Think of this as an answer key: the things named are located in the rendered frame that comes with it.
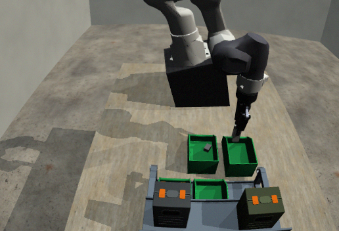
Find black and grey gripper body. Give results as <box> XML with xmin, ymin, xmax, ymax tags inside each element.
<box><xmin>236</xmin><ymin>87</ymin><xmax>258</xmax><ymax>113</ymax></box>

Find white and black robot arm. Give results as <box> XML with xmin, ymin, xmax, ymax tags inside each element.
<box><xmin>143</xmin><ymin>0</ymin><xmax>269</xmax><ymax>93</ymax></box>

